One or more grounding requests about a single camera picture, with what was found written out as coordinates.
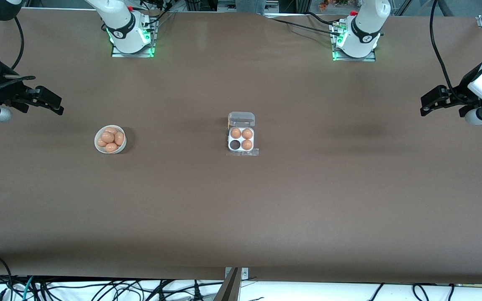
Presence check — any clear tape strip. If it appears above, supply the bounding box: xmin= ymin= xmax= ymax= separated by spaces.
xmin=226 ymin=147 xmax=260 ymax=158

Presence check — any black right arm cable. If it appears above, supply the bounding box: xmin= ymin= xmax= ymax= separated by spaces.
xmin=0 ymin=17 xmax=36 ymax=101

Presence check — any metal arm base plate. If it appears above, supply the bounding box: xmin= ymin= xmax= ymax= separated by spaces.
xmin=111 ymin=19 xmax=155 ymax=58
xmin=332 ymin=21 xmax=377 ymax=62

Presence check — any metal table edge bracket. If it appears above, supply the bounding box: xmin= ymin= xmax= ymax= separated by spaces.
xmin=224 ymin=268 xmax=249 ymax=289

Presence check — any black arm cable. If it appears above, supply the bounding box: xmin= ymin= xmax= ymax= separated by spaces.
xmin=430 ymin=0 xmax=469 ymax=105
xmin=0 ymin=17 xmax=36 ymax=101

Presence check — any white round bowl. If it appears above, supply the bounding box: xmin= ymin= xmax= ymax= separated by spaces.
xmin=94 ymin=125 xmax=127 ymax=154

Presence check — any teal cable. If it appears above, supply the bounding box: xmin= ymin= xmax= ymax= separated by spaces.
xmin=22 ymin=276 xmax=35 ymax=301

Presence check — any clear plastic egg box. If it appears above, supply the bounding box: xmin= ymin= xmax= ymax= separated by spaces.
xmin=227 ymin=111 xmax=256 ymax=154

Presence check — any dark slanted post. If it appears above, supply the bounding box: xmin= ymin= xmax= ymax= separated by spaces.
xmin=214 ymin=268 xmax=241 ymax=301

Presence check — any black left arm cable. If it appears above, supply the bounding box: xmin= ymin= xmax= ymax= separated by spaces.
xmin=430 ymin=0 xmax=469 ymax=105

